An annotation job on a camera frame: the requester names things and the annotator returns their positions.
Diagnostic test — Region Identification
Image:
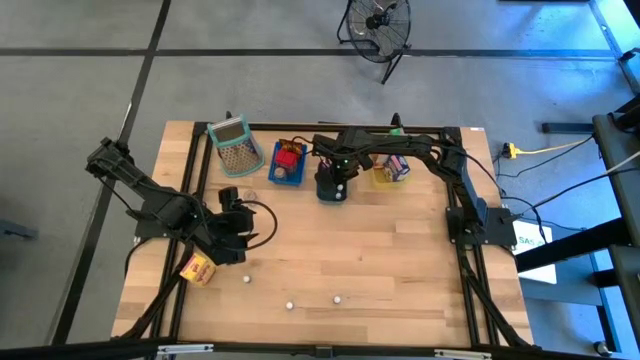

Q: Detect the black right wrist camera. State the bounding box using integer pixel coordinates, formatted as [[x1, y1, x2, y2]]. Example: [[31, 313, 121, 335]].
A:
[[312, 134, 337, 157]]

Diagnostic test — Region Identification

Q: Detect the grey floor object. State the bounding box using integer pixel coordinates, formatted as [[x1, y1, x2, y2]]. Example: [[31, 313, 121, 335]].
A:
[[0, 218, 40, 240]]

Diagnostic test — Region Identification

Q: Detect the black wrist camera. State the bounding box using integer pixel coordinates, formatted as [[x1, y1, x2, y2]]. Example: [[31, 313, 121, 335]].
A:
[[218, 186, 242, 209], [312, 134, 337, 157]]

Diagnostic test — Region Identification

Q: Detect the red plastic container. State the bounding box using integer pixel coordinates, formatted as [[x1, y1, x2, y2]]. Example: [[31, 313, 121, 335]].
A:
[[275, 148, 300, 174]]

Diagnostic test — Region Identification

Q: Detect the black floor bar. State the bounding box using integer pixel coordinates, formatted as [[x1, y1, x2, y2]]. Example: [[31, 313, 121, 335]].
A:
[[541, 121, 597, 135]]

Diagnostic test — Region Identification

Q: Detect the black floor fan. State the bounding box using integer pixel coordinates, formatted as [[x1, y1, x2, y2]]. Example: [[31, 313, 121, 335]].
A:
[[335, 0, 414, 86]]

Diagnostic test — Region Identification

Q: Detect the yellow cereal box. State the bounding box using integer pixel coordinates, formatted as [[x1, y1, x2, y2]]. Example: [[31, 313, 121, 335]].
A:
[[178, 252, 218, 288]]

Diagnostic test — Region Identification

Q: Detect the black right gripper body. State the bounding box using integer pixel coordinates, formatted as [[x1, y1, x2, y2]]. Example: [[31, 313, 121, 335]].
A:
[[327, 149, 374, 186]]

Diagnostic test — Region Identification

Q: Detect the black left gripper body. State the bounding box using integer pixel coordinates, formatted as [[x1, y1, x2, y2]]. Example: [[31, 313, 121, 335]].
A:
[[202, 202, 259, 266]]

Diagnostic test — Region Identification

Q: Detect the black floor cable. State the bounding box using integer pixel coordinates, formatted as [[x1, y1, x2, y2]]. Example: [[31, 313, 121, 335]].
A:
[[492, 137, 601, 179], [499, 167, 640, 231]]

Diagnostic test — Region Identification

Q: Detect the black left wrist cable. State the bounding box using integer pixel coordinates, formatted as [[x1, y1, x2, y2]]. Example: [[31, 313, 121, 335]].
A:
[[239, 199, 279, 251]]

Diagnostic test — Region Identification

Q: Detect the white paper sign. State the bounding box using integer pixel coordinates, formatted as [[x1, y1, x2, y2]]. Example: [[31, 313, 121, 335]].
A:
[[512, 219, 557, 285]]

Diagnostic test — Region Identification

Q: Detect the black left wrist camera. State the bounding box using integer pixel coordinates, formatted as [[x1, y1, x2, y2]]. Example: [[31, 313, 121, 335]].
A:
[[218, 186, 242, 209]]

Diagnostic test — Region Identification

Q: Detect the yellow extension cord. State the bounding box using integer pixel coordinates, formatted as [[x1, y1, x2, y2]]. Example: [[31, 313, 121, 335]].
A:
[[502, 134, 596, 160]]

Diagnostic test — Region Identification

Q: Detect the silver metal bracket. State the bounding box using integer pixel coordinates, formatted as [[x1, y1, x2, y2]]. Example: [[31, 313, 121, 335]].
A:
[[157, 343, 215, 356], [433, 348, 494, 360]]

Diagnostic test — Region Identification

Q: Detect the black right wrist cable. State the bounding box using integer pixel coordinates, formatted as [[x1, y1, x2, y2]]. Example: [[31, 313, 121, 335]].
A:
[[291, 135, 321, 156]]

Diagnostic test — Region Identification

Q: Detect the blue plastic bin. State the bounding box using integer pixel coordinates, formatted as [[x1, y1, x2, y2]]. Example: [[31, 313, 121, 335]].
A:
[[268, 141, 309, 187]]

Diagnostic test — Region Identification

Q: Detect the orange snack packet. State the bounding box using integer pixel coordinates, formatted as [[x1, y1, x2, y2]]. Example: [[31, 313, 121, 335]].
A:
[[278, 138, 305, 156]]

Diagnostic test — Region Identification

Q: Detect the dark grey workbench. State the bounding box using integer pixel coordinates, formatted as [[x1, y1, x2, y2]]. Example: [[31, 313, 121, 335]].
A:
[[514, 94, 640, 354]]

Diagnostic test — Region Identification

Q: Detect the grey plastic bin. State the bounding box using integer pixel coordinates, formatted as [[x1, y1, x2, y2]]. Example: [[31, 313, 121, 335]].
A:
[[316, 167, 350, 204]]

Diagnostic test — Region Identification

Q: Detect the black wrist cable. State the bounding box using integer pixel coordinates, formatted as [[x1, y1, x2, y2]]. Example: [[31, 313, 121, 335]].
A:
[[239, 199, 279, 251], [291, 135, 321, 156]]

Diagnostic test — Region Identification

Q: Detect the blue Frosted Flakes cereal box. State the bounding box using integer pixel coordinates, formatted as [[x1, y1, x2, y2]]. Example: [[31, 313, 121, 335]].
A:
[[383, 153, 411, 183]]

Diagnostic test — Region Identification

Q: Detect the yellow plastic bin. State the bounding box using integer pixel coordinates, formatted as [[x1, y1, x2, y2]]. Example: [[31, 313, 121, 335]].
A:
[[367, 133, 410, 190]]

